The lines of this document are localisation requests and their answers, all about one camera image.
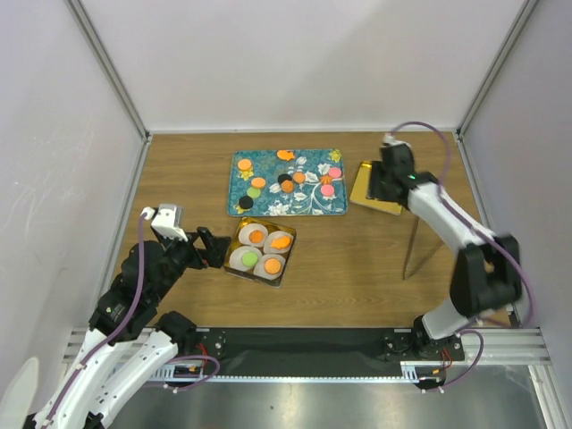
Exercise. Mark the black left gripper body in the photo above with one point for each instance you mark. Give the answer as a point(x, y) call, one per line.
point(181, 255)

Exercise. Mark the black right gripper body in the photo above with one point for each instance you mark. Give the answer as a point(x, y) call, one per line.
point(379, 179)

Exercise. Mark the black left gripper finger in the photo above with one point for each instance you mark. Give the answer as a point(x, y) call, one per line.
point(216, 249)
point(207, 238)

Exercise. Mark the gold tin lid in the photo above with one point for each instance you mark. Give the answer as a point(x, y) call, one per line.
point(359, 190)

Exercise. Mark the green round cookie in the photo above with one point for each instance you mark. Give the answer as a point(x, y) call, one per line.
point(254, 192)
point(249, 259)

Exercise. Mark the orange round cookie bottom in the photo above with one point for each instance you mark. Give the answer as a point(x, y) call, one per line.
point(256, 236)

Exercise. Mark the orange round cookie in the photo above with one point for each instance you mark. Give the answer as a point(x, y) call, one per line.
point(244, 164)
point(258, 183)
point(256, 236)
point(299, 177)

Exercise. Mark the gold cookie tin box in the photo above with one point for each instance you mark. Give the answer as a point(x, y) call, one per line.
point(248, 275)

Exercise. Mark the orange waffle cookie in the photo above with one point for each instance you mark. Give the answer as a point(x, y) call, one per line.
point(273, 266)
point(287, 186)

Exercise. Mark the orange fish cookie bottom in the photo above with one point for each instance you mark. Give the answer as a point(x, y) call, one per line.
point(282, 242)

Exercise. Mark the orange fish cookie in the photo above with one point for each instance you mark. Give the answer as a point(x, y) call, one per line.
point(282, 242)
point(285, 155)

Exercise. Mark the metal tongs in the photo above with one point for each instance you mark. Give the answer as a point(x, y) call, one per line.
point(410, 267)

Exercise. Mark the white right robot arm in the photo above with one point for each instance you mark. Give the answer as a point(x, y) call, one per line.
point(486, 275)

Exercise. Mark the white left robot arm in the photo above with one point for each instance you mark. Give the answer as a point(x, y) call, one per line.
point(98, 385)

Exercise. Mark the white paper cup bottom-left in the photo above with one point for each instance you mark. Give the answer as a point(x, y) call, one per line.
point(235, 258)

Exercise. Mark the white paper cup top-left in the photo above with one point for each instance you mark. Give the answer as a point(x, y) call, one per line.
point(247, 229)

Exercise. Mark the black round cookie left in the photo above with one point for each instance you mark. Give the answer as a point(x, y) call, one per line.
point(246, 202)

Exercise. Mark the black round cookie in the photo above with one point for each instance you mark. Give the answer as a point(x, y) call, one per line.
point(246, 202)
point(284, 177)

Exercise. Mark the white paper cup bottom-right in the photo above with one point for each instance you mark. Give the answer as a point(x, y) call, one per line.
point(259, 270)

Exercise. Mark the pink round cookie right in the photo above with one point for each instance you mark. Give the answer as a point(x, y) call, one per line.
point(335, 172)

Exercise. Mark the pink round cookie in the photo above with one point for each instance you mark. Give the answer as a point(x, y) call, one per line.
point(335, 172)
point(327, 190)

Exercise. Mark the white paper cup top-right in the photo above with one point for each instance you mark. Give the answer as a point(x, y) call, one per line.
point(273, 235)

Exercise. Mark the pink round cookie lower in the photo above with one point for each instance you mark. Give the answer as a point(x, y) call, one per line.
point(327, 190)

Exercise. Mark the orange round cookie left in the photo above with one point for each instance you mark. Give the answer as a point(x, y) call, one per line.
point(258, 183)

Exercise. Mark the teal floral serving tray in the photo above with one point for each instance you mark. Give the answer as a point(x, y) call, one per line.
point(305, 200)

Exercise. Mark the orange round cookie top-left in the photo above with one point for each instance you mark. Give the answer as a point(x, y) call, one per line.
point(244, 164)

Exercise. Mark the black round cookie centre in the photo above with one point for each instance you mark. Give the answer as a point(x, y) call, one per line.
point(284, 177)

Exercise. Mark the orange round cookie centre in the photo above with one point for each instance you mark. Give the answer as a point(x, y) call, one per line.
point(299, 177)

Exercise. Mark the orange fish cookie top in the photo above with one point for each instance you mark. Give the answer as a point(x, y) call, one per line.
point(285, 155)

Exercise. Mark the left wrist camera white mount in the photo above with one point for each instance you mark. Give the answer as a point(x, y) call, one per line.
point(167, 222)

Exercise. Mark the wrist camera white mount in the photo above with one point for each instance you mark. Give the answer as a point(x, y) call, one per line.
point(167, 222)
point(390, 141)

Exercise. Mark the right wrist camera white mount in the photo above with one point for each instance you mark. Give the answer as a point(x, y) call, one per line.
point(390, 141)

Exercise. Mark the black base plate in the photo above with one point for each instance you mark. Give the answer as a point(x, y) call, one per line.
point(323, 352)

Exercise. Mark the white cable duct left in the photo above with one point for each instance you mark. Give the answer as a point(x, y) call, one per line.
point(179, 372)

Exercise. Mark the white cable duct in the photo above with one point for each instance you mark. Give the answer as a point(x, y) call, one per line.
point(179, 372)
point(417, 371)

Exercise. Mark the white cable duct right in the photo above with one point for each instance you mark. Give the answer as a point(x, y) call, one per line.
point(417, 371)

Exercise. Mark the aluminium frame post right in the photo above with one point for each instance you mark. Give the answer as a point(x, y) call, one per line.
point(507, 45)

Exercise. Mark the aluminium frame post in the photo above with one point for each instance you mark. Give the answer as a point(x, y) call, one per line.
point(507, 45)
point(87, 28)

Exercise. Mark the aluminium frame post left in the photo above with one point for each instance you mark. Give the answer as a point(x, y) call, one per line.
point(87, 28)

